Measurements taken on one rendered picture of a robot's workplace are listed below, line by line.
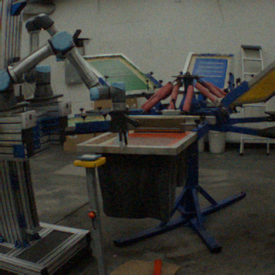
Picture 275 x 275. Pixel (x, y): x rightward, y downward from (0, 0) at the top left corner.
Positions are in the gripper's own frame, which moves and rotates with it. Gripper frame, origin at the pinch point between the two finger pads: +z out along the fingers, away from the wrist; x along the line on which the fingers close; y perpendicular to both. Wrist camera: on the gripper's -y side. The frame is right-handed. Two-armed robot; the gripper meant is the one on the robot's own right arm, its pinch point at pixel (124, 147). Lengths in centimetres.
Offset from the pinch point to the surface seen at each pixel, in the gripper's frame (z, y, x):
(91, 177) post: 12.2, 10.9, 21.1
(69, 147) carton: 93, 284, -422
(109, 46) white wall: -79, 221, -471
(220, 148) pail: 91, 27, -439
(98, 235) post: 47, 11, 21
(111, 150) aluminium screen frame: 1.2, 7.2, 2.0
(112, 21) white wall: -129, 216, -471
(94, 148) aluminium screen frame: 0.7, 17.6, 1.9
